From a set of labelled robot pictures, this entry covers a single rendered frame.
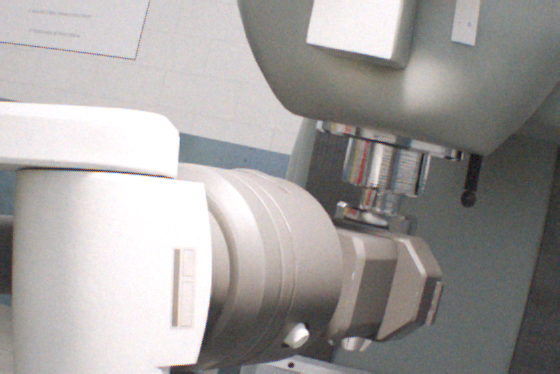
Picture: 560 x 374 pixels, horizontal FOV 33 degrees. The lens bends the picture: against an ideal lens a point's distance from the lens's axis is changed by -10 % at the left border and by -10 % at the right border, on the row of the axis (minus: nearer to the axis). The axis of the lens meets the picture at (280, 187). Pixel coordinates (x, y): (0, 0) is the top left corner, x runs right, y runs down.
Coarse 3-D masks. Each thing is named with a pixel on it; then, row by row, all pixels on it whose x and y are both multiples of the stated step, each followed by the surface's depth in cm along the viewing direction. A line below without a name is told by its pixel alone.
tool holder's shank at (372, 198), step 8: (368, 192) 56; (376, 192) 55; (384, 192) 55; (360, 200) 56; (368, 200) 56; (376, 200) 55; (384, 200) 55; (392, 200) 55; (400, 200) 56; (376, 208) 55; (384, 208) 55; (392, 208) 56
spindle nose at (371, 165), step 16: (352, 144) 55; (368, 144) 54; (352, 160) 55; (368, 160) 54; (384, 160) 54; (400, 160) 54; (416, 160) 54; (352, 176) 55; (368, 176) 54; (384, 176) 54; (400, 176) 54; (416, 176) 55; (400, 192) 54; (416, 192) 55
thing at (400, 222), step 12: (348, 204) 55; (360, 204) 57; (336, 216) 56; (348, 216) 55; (360, 216) 54; (372, 216) 54; (384, 216) 54; (396, 216) 54; (408, 216) 55; (384, 228) 54; (396, 228) 54; (408, 228) 55
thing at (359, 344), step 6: (330, 342) 56; (336, 342) 56; (342, 342) 56; (348, 342) 56; (354, 342) 56; (360, 342) 56; (366, 342) 56; (372, 342) 57; (342, 348) 56; (348, 348) 56; (354, 348) 56; (360, 348) 56; (366, 348) 56
